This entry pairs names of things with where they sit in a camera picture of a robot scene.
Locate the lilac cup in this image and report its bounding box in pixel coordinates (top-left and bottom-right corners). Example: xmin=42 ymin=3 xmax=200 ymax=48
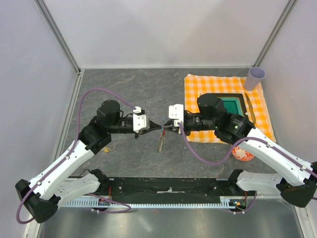
xmin=244 ymin=67 xmax=265 ymax=91

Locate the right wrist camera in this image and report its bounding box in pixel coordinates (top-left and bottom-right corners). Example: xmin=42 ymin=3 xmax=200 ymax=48
xmin=168 ymin=104 xmax=184 ymax=121

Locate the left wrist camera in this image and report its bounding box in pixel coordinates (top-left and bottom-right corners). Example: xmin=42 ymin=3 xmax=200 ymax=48
xmin=133 ymin=107 xmax=150 ymax=133

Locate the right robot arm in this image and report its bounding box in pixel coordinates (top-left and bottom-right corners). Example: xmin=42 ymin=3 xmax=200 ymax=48
xmin=168 ymin=93 xmax=317 ymax=208

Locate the slotted cable duct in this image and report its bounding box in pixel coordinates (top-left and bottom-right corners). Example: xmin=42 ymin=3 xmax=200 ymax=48
xmin=63 ymin=196 xmax=246 ymax=209

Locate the orange checkered cloth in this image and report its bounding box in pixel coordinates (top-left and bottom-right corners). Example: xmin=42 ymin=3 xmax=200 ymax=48
xmin=184 ymin=74 xmax=276 ymax=142

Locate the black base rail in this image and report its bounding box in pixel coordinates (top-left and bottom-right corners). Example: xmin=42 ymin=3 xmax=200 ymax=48
xmin=95 ymin=177 xmax=246 ymax=204

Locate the green square plate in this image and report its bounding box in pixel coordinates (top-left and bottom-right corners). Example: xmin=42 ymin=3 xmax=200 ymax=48
xmin=215 ymin=93 xmax=249 ymax=119

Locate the gold knife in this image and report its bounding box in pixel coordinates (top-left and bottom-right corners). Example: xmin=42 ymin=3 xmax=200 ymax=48
xmin=245 ymin=93 xmax=256 ymax=124

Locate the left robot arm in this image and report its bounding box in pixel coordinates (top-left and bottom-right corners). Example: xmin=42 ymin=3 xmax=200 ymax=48
xmin=15 ymin=100 xmax=161 ymax=223

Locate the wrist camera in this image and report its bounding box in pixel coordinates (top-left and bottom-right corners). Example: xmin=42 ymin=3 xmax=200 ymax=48
xmin=168 ymin=104 xmax=184 ymax=121
xmin=133 ymin=107 xmax=150 ymax=133

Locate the keyring chain with blue tag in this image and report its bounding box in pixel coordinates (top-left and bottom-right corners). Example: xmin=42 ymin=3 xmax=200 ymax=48
xmin=156 ymin=118 xmax=167 ymax=152

